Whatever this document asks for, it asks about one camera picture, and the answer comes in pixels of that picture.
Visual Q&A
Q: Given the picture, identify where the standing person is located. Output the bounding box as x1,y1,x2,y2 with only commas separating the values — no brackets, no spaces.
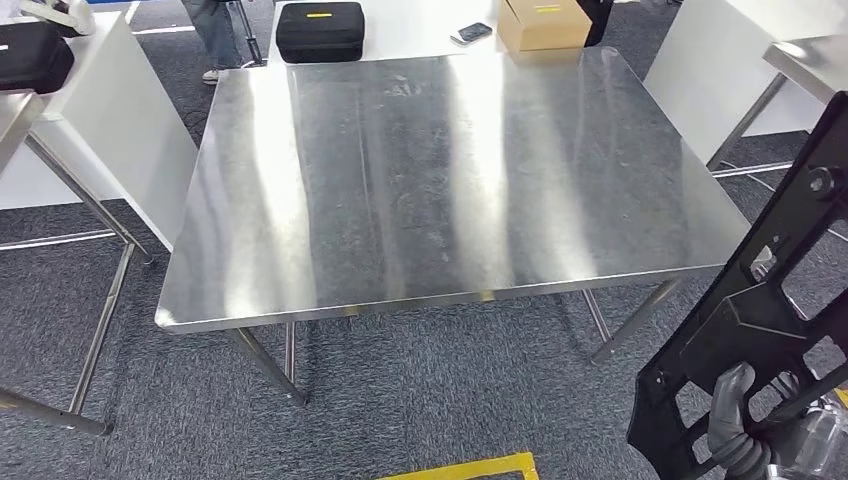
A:
182,0,250,86

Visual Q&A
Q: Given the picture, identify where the black zip case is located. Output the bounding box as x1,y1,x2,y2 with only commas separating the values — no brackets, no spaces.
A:
0,21,75,95
274,1,367,66

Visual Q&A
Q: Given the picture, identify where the white headset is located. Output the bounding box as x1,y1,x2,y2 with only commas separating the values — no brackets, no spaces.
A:
19,0,97,38

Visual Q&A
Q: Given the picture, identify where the black plastic bracket part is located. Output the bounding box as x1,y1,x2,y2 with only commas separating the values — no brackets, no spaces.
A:
625,91,848,480

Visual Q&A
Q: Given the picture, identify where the cardboard box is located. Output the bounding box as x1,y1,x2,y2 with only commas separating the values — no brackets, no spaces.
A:
496,0,593,54

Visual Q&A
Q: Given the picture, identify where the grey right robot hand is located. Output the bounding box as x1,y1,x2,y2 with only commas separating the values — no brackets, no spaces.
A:
707,362,848,480

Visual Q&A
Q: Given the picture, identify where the black smartphone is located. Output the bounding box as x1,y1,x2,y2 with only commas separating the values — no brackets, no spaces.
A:
450,21,494,46

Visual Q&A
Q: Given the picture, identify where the yellow floor tape square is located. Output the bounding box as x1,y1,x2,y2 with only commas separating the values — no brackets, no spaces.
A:
376,452,539,480

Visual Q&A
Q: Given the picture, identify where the stainless steel workbench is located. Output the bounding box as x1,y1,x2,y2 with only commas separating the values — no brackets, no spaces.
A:
154,46,752,407

